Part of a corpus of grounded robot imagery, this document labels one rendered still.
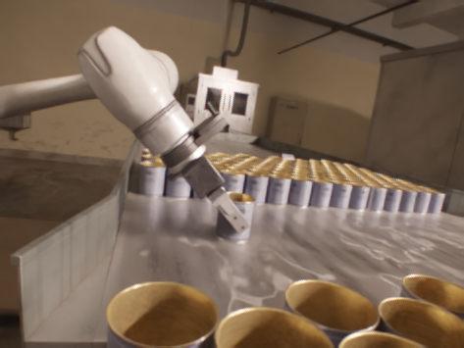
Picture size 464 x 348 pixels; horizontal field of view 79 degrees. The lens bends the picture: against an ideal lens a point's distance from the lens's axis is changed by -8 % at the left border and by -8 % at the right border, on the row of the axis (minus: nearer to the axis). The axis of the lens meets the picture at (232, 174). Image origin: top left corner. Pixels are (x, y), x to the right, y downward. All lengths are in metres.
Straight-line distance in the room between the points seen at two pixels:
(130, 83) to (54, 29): 6.65
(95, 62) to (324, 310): 0.43
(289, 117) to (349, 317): 6.79
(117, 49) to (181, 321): 0.38
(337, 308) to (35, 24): 7.14
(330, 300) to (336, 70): 7.91
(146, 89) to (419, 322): 0.43
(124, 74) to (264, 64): 6.81
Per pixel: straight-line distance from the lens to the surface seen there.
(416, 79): 3.78
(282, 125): 6.94
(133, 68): 0.48
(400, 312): 0.29
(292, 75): 7.50
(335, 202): 0.97
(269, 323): 0.22
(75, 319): 0.36
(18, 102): 0.67
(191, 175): 0.47
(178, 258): 0.48
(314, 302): 0.28
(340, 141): 8.23
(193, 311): 0.23
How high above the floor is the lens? 1.30
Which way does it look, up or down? 10 degrees down
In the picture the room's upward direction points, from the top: 9 degrees clockwise
